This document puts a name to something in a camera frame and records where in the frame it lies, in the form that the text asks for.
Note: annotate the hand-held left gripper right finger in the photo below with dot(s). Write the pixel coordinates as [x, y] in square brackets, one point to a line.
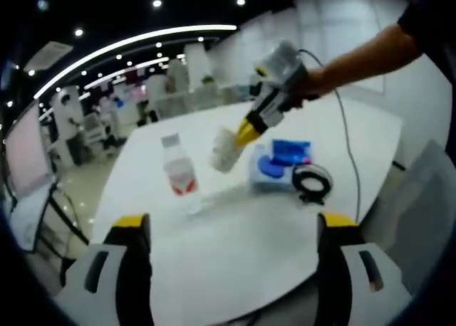
[342, 269]

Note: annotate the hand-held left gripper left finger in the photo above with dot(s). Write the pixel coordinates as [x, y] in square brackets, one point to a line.
[124, 269]

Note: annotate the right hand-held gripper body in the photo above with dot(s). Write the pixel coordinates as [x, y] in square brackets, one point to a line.
[281, 84]

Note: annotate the white paper cup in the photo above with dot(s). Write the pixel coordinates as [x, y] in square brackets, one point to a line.
[224, 153]

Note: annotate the blue plastic packet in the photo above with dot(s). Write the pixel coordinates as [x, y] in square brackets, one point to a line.
[290, 149]

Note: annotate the blue wet wipes pack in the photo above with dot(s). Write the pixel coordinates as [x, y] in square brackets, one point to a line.
[269, 173]

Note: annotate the clear plastic water bottle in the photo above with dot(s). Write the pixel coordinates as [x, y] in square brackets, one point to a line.
[180, 176]

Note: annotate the person's right hand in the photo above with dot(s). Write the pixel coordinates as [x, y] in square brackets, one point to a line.
[320, 82]

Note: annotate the white table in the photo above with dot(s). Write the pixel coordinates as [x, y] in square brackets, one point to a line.
[249, 251]

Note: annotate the curved ceiling light strip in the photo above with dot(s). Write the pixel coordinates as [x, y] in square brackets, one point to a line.
[107, 50]

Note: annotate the person's dark sleeve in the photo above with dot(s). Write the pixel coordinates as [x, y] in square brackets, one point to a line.
[427, 13]

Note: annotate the black frame desk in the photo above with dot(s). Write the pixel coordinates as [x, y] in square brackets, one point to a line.
[50, 215]

